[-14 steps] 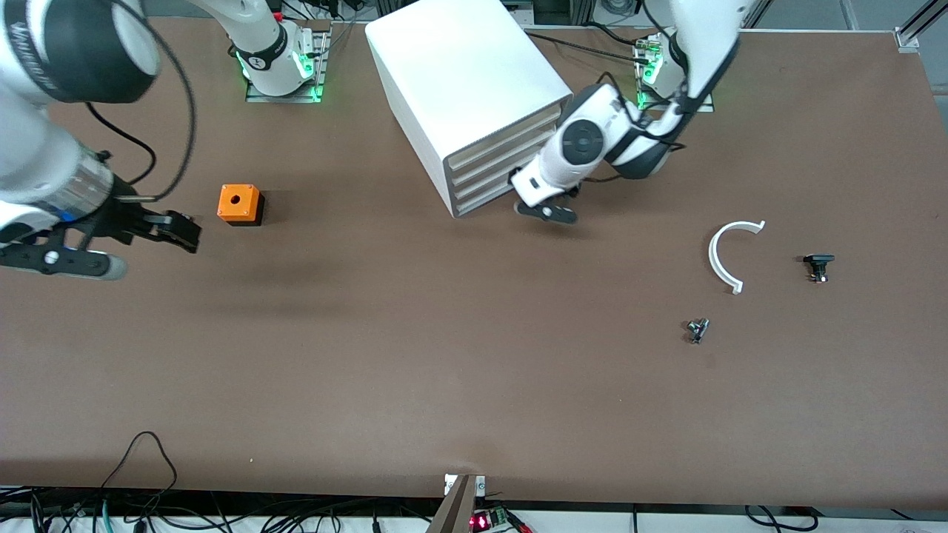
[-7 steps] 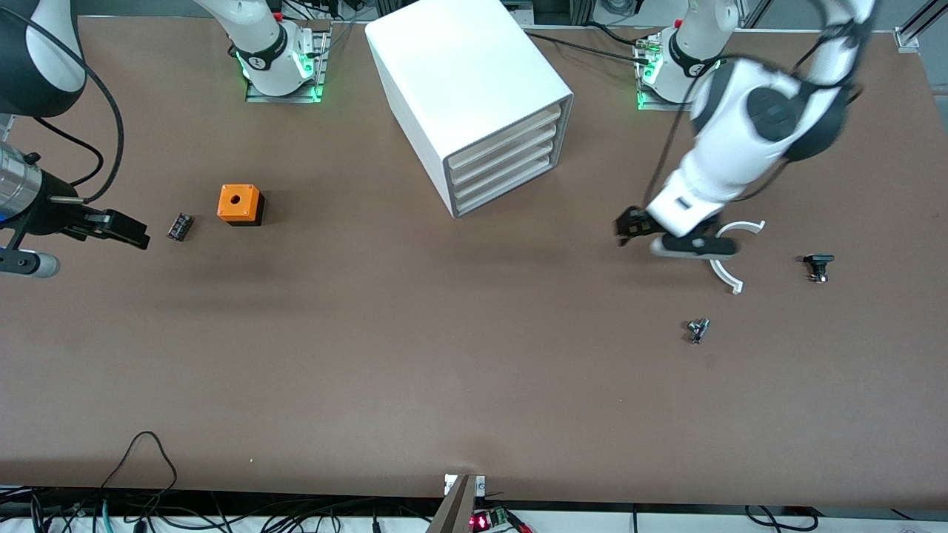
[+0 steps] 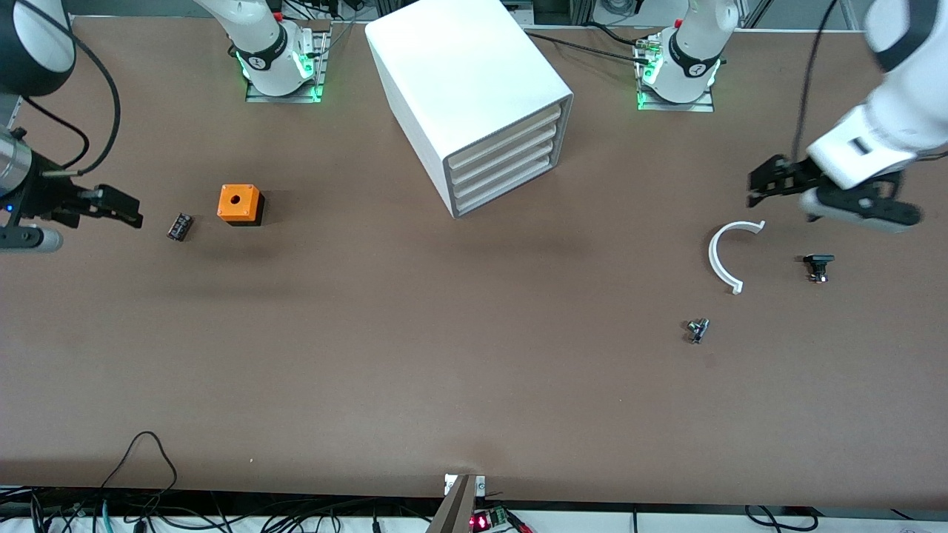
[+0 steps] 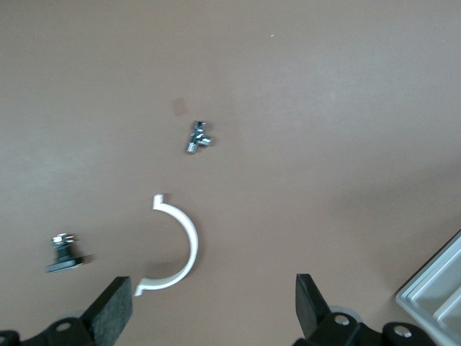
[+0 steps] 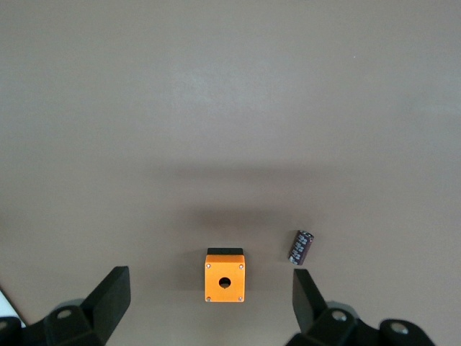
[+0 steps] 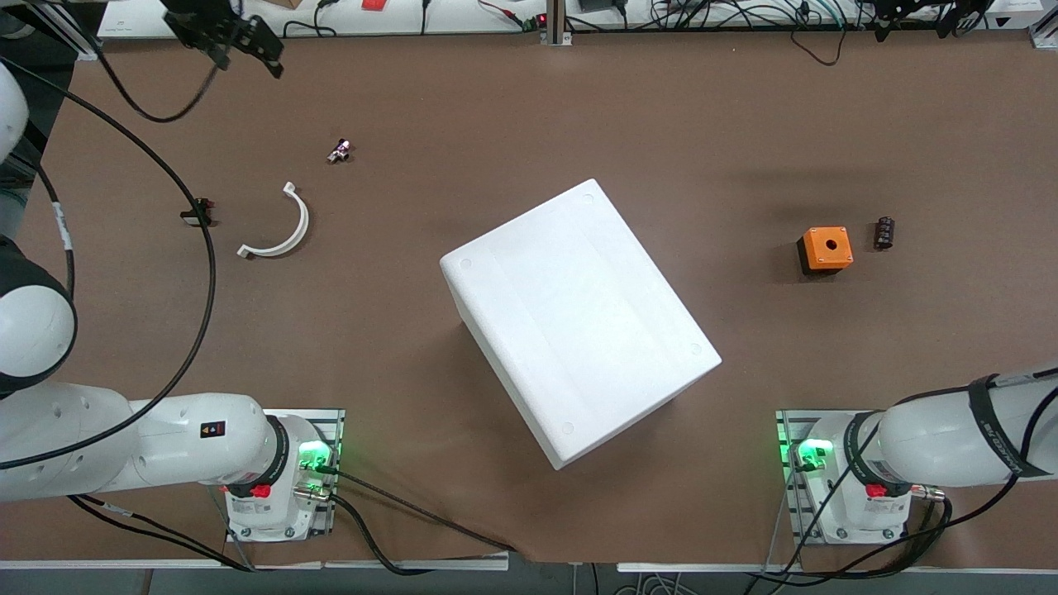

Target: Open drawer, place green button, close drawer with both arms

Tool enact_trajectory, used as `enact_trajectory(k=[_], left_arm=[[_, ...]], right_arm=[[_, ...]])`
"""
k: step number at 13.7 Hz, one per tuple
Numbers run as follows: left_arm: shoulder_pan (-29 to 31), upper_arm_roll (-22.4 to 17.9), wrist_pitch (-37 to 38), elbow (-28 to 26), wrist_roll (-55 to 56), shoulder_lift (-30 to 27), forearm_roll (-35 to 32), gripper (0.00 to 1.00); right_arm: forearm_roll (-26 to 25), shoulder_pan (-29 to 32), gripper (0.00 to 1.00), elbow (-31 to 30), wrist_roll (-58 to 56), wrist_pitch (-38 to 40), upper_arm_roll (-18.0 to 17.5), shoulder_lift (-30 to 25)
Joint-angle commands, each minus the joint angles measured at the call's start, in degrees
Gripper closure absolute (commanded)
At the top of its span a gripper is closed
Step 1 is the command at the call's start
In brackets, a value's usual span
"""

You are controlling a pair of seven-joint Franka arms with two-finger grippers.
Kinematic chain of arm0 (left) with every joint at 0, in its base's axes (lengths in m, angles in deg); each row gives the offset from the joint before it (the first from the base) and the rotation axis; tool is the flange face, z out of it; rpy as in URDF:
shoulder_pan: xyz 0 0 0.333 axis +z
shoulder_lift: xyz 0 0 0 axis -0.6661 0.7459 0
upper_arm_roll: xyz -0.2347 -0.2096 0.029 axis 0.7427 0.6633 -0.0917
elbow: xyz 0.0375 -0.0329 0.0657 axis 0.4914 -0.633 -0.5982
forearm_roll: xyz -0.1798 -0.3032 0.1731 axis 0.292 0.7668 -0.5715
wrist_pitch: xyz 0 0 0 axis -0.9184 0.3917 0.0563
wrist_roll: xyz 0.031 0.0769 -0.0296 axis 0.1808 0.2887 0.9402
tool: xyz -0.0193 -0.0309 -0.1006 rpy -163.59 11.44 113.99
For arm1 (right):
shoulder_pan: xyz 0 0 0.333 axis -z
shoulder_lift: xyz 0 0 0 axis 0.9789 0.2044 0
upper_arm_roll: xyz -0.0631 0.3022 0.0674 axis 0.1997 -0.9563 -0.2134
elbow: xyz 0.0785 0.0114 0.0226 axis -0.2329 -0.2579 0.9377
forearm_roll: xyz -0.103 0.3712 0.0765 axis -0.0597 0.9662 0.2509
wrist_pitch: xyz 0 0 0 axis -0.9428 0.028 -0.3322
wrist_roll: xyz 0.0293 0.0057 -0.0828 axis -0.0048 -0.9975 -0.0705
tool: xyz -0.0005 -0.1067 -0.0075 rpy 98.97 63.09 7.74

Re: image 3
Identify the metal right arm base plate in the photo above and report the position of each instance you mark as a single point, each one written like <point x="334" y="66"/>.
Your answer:
<point x="255" y="95"/>

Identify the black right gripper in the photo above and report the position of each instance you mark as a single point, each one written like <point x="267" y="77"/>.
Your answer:
<point x="46" y="198"/>

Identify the black push button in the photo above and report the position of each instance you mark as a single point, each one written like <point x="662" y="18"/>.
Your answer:
<point x="818" y="260"/>

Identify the orange box with hole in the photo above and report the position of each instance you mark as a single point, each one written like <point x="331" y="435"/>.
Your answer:
<point x="238" y="200"/>

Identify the small white metal bracket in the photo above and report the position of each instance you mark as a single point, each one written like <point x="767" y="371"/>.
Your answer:
<point x="449" y="485"/>

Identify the aluminium frame profile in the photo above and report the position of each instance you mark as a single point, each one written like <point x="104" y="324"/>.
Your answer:
<point x="752" y="13"/>

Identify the white curved plastic bracket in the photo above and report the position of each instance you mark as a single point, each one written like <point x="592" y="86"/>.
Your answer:
<point x="712" y="255"/>

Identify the white drawer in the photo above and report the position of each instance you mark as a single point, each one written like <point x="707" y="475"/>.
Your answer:
<point x="503" y="155"/>
<point x="503" y="142"/>
<point x="503" y="181"/>
<point x="503" y="168"/>

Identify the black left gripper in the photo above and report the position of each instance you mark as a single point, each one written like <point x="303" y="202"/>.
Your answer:
<point x="790" y="178"/>

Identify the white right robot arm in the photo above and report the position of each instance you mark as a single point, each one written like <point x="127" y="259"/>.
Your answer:
<point x="266" y="44"/>

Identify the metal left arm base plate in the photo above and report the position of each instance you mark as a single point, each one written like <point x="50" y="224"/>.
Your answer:
<point x="703" y="106"/>

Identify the white drawer cabinet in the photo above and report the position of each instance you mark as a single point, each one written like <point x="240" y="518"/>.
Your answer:
<point x="444" y="74"/>

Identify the small grey metal part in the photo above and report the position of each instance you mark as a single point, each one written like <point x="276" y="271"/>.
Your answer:
<point x="697" y="330"/>

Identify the grey slanted beam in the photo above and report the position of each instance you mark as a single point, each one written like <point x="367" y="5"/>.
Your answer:
<point x="455" y="511"/>

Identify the circuit board with red light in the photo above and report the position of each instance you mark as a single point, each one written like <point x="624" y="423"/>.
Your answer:
<point x="481" y="522"/>

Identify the small black contact block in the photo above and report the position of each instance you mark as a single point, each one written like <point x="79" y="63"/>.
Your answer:
<point x="179" y="227"/>

